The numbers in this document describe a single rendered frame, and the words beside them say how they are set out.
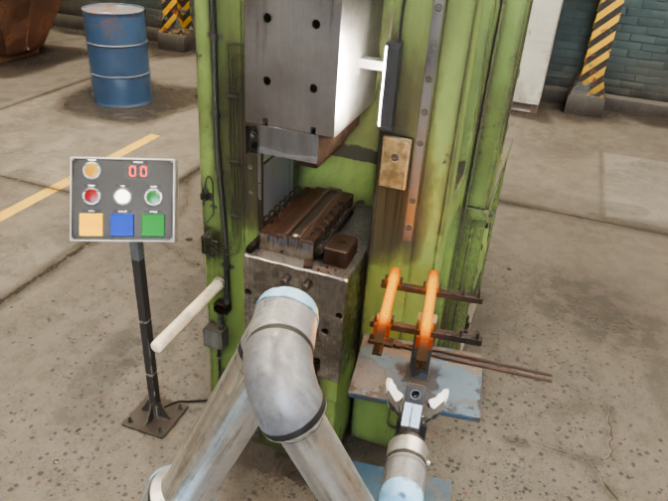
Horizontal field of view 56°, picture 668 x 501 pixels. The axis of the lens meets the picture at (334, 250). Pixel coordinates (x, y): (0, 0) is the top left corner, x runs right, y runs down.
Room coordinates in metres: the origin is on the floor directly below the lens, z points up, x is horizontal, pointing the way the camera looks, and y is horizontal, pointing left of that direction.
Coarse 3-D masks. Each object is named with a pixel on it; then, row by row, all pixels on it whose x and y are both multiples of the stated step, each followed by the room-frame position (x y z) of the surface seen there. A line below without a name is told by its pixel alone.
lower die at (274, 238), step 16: (304, 192) 2.22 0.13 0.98; (320, 192) 2.21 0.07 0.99; (288, 208) 2.07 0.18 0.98; (304, 208) 2.06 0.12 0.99; (336, 208) 2.07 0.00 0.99; (272, 224) 1.94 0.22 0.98; (288, 224) 1.93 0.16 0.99; (272, 240) 1.86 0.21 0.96; (288, 240) 1.84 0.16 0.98; (304, 240) 1.82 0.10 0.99; (304, 256) 1.82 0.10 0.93
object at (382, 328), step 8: (392, 272) 1.67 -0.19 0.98; (400, 272) 1.70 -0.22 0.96; (392, 280) 1.62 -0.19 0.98; (392, 288) 1.58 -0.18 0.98; (392, 296) 1.54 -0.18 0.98; (384, 304) 1.49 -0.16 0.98; (392, 304) 1.50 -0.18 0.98; (384, 312) 1.45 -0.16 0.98; (384, 320) 1.42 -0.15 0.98; (376, 328) 1.38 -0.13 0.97; (384, 328) 1.37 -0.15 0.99; (376, 336) 1.33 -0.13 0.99; (384, 336) 1.33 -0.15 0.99; (376, 344) 1.30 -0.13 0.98; (376, 352) 1.30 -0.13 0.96
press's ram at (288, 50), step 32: (256, 0) 1.87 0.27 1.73; (288, 0) 1.84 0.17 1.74; (320, 0) 1.81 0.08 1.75; (352, 0) 1.87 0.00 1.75; (256, 32) 1.87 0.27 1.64; (288, 32) 1.84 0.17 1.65; (320, 32) 1.81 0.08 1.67; (352, 32) 1.89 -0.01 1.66; (256, 64) 1.88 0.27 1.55; (288, 64) 1.84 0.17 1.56; (320, 64) 1.81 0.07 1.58; (352, 64) 1.92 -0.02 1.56; (384, 64) 1.95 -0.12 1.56; (256, 96) 1.88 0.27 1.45; (288, 96) 1.84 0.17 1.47; (320, 96) 1.81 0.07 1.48; (352, 96) 1.94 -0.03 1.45; (288, 128) 1.84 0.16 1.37; (320, 128) 1.81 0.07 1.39
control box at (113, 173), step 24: (72, 168) 1.88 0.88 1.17; (120, 168) 1.90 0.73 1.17; (144, 168) 1.91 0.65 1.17; (168, 168) 1.92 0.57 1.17; (72, 192) 1.84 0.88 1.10; (144, 192) 1.87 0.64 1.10; (168, 192) 1.88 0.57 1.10; (72, 216) 1.81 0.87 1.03; (168, 216) 1.84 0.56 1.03; (72, 240) 1.77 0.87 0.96; (96, 240) 1.78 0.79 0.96; (120, 240) 1.79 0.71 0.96; (144, 240) 1.80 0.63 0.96; (168, 240) 1.80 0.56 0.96
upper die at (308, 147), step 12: (264, 132) 1.87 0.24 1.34; (276, 132) 1.85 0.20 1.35; (288, 132) 1.84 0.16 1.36; (300, 132) 1.83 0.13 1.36; (312, 132) 1.83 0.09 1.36; (348, 132) 2.09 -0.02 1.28; (264, 144) 1.87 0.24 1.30; (276, 144) 1.85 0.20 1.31; (288, 144) 1.84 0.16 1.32; (300, 144) 1.83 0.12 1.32; (312, 144) 1.82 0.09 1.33; (324, 144) 1.86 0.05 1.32; (336, 144) 1.97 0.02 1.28; (288, 156) 1.84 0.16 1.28; (300, 156) 1.83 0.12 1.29; (312, 156) 1.82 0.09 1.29; (324, 156) 1.87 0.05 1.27
